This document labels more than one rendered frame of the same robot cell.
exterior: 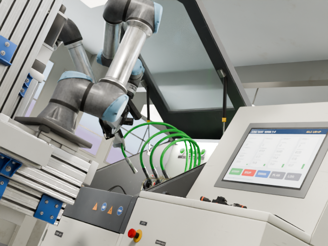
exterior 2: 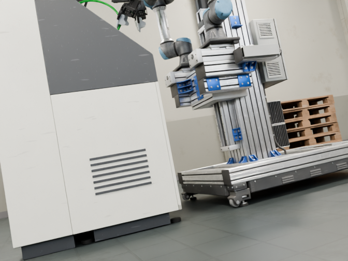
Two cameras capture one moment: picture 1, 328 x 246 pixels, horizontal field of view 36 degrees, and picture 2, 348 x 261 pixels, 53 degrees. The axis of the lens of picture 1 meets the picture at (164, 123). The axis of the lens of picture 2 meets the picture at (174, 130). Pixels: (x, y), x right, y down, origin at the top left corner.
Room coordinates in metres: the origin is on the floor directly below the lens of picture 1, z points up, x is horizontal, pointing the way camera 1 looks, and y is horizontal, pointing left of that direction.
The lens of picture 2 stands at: (4.47, 0.99, 0.36)
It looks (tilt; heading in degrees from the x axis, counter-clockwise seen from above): 4 degrees up; 197
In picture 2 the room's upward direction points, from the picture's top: 11 degrees counter-clockwise
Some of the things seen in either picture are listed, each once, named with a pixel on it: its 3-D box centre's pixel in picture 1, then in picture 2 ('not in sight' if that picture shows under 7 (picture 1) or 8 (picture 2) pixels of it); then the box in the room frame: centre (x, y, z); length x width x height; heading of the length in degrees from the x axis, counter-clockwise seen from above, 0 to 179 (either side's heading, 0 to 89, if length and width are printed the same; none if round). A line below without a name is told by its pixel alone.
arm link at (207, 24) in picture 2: not in sight; (212, 19); (2.20, 0.68, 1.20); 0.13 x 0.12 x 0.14; 35
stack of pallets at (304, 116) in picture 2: not in sight; (291, 130); (-1.17, 1.06, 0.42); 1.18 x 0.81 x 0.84; 128
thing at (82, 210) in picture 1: (93, 206); not in sight; (2.36, 0.16, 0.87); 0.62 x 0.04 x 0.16; 33
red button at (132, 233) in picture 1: (133, 234); not in sight; (1.96, -0.05, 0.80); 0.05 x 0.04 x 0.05; 33
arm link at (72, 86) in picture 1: (73, 91); (184, 46); (1.81, 0.36, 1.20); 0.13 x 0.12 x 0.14; 88
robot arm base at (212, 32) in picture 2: not in sight; (215, 36); (2.20, 0.68, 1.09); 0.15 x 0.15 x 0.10
